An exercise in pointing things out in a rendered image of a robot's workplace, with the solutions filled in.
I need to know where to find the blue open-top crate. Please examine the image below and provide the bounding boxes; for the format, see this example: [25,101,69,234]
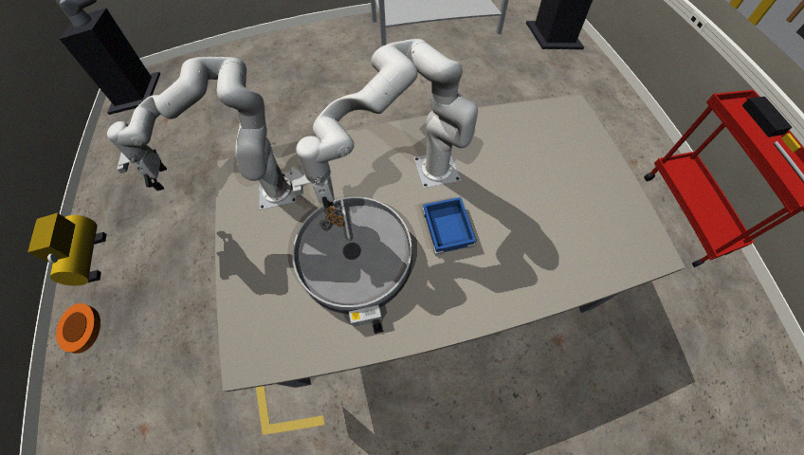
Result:
[423,197,476,252]

